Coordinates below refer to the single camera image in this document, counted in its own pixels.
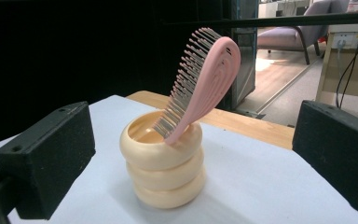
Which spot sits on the black horizontal bar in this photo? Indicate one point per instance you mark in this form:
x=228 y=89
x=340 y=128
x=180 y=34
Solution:
x=292 y=21

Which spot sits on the grey plug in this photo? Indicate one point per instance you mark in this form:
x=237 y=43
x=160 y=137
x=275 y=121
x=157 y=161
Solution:
x=341 y=44

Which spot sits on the white table mat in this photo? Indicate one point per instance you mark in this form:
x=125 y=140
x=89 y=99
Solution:
x=261 y=186

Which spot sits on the pink hairbrush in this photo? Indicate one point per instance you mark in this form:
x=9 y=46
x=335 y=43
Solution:
x=211 y=81

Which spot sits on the cream ribbed cup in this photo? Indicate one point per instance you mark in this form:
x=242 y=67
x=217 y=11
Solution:
x=161 y=174

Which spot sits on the white power strip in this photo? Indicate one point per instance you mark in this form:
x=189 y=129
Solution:
x=349 y=39

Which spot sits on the short metal floor rail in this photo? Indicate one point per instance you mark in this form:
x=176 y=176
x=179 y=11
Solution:
x=286 y=88

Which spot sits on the dark metal post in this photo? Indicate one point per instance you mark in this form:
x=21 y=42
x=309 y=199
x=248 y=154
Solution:
x=245 y=62

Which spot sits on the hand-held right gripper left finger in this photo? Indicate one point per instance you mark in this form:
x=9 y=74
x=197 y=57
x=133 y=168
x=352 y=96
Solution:
x=49 y=155

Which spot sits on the white counter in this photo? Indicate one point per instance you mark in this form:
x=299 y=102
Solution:
x=282 y=7

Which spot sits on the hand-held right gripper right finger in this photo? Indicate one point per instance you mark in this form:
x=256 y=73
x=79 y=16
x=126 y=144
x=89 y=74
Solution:
x=338 y=149

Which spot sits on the purple armchair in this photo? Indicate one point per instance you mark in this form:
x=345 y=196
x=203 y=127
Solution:
x=279 y=37

